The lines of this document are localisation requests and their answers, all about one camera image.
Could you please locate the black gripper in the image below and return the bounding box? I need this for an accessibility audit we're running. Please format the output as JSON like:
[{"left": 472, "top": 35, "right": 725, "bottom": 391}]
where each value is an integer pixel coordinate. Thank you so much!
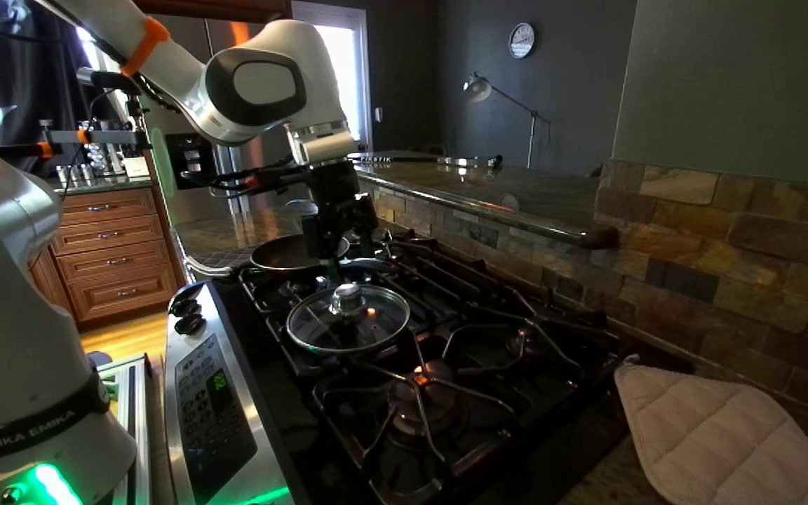
[{"left": 301, "top": 163, "right": 378, "bottom": 258}]

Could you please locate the dark metal pot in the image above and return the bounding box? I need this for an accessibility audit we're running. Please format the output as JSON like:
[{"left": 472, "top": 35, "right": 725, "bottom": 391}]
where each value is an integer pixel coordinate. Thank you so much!
[{"left": 249, "top": 235, "right": 329, "bottom": 272}]

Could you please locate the glass pot lid steel knob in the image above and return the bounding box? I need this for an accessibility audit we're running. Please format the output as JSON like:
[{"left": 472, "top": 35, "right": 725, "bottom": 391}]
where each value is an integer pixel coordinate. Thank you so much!
[{"left": 287, "top": 282, "right": 409, "bottom": 355}]

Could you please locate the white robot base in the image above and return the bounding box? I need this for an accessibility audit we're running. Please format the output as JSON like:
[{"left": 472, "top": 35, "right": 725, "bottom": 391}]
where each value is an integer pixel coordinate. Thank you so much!
[{"left": 0, "top": 161, "right": 134, "bottom": 505}]

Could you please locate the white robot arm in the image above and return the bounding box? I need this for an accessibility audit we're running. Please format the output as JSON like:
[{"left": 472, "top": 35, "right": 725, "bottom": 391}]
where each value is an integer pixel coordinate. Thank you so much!
[{"left": 40, "top": 0, "right": 378, "bottom": 258}]

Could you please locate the white quilted pot holder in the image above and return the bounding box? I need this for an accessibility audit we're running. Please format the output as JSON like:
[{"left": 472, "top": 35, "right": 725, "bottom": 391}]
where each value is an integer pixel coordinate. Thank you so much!
[{"left": 614, "top": 362, "right": 808, "bottom": 505}]

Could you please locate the black gas stove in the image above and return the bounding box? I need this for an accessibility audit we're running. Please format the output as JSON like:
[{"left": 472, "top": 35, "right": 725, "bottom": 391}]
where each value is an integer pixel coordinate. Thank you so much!
[{"left": 165, "top": 240, "right": 625, "bottom": 505}]

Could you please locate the silver desk lamp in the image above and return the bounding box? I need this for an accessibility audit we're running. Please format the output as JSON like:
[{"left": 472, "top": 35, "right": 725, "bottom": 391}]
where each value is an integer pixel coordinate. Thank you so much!
[{"left": 460, "top": 73, "right": 548, "bottom": 170}]

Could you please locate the wooden drawer cabinet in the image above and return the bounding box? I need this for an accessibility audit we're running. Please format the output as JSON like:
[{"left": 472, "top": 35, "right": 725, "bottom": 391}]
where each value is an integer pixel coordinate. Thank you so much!
[{"left": 32, "top": 186, "right": 179, "bottom": 329}]

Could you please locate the black camera on mount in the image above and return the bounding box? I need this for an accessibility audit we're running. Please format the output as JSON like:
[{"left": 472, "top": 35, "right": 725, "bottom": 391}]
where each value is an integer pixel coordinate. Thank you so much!
[{"left": 33, "top": 66, "right": 160, "bottom": 167}]

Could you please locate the round wall clock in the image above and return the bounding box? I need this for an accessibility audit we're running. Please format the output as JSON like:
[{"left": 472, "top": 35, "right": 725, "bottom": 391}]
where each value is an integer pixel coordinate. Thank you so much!
[{"left": 509, "top": 22, "right": 540, "bottom": 59}]

